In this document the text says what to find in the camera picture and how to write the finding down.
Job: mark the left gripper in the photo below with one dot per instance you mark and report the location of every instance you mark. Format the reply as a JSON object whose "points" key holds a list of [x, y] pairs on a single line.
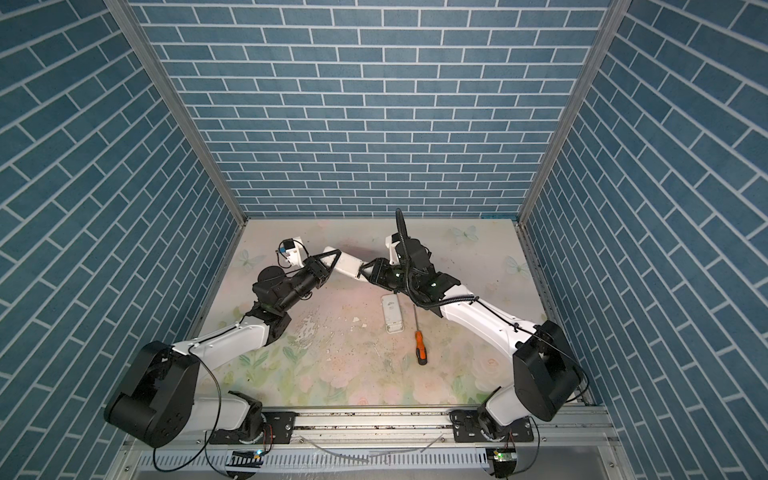
{"points": [[315, 272]]}

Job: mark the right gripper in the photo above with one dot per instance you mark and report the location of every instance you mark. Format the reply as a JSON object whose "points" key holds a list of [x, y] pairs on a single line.
{"points": [[377, 261]]}

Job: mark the orange handled screwdriver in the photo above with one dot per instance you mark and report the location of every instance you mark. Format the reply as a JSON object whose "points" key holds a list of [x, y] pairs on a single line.
{"points": [[420, 348]]}

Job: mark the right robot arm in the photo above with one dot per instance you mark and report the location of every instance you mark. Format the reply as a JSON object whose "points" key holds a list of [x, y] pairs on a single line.
{"points": [[545, 374]]}

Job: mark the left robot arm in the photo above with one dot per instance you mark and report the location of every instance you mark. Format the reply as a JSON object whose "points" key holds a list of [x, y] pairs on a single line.
{"points": [[157, 398]]}

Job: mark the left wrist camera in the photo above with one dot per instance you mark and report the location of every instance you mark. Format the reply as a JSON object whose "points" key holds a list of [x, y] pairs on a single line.
{"points": [[291, 253]]}

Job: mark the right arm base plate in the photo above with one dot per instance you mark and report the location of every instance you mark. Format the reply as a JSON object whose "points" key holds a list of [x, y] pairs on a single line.
{"points": [[474, 426]]}

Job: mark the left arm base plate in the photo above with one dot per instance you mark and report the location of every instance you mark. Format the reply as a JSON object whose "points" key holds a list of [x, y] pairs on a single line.
{"points": [[268, 428]]}

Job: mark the white ribbed cable duct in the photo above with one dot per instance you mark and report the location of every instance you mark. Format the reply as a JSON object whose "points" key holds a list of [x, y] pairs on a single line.
{"points": [[306, 460]]}

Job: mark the aluminium mounting rail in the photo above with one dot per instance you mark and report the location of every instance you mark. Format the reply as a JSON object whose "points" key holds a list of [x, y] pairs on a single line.
{"points": [[574, 425]]}

